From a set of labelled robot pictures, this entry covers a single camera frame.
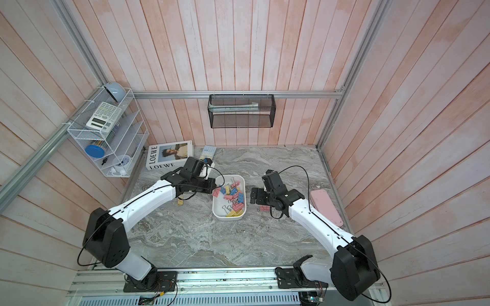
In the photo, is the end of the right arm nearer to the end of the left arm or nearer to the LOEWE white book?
the end of the left arm

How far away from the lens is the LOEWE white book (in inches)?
43.3

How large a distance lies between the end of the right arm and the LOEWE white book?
57 cm

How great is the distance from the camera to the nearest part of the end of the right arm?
1.91 feet
